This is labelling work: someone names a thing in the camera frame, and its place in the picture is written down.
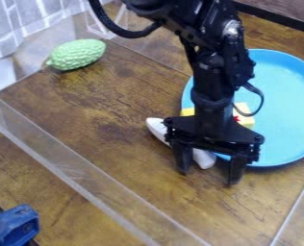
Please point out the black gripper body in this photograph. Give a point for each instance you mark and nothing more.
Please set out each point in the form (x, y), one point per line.
(212, 130)

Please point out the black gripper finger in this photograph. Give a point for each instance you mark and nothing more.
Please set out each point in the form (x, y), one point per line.
(237, 167)
(182, 152)

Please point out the white wooden fish toy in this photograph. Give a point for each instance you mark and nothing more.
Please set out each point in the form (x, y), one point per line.
(204, 157)

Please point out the yellow butter block toy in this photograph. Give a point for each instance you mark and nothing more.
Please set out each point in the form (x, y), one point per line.
(246, 121)

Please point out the blue round plastic tray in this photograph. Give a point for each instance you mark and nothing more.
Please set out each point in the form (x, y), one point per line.
(278, 107)

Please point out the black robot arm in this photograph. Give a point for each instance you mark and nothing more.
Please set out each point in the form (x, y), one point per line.
(212, 34)

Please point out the clear acrylic barrier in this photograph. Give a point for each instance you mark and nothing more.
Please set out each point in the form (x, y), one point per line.
(145, 221)

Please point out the green bumpy gourd toy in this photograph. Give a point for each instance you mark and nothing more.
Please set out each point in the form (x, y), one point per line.
(75, 54)

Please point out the white checkered cloth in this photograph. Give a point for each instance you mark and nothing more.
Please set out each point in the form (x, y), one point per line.
(23, 17)

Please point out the clear acrylic corner bracket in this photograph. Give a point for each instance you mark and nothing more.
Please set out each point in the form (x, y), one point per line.
(114, 10)

